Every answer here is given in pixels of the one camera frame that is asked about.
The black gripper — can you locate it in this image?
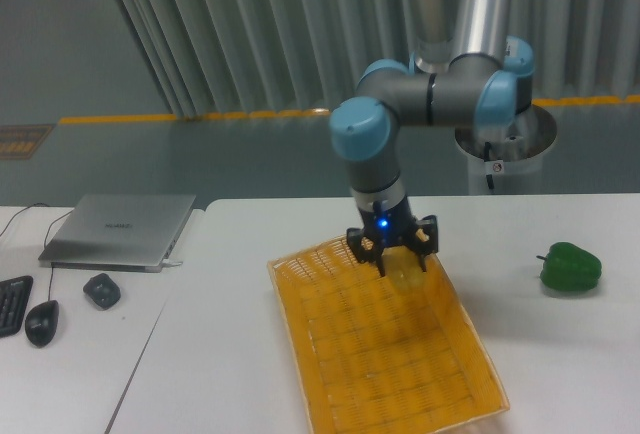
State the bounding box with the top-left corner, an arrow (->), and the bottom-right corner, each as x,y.
346,196 -> 439,277

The green bell pepper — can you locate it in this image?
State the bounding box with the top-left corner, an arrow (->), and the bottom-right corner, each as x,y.
539,242 -> 602,292

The yellow bell pepper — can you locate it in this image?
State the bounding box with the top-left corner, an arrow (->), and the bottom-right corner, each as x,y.
382,246 -> 426,294

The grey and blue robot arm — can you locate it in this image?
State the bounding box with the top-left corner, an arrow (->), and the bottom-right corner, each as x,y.
329,0 -> 531,276

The yellow wicker basket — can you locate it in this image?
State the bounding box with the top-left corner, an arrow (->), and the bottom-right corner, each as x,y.
268,237 -> 510,433

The grey pleated curtain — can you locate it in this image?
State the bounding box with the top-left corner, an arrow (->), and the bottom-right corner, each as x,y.
117,0 -> 639,119

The silver closed laptop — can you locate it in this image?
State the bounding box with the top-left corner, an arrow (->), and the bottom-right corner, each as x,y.
39,194 -> 196,272

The small black gadget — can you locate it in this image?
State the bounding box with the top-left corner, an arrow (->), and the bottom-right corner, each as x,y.
83,273 -> 121,310

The black computer mouse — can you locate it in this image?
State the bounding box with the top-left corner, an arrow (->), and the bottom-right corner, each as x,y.
24,300 -> 60,348

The black keyboard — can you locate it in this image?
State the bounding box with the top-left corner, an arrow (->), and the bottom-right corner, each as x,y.
0,275 -> 33,338

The black robot cable with tag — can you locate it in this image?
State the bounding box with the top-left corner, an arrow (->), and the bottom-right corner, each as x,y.
482,141 -> 505,192

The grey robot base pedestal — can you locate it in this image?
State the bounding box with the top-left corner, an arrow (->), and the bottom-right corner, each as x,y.
454,104 -> 557,195

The black mouse cable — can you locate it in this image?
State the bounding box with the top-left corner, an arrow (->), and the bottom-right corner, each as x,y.
43,207 -> 75,302

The black laptop cable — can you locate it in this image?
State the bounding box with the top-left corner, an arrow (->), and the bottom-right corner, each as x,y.
0,202 -> 76,248

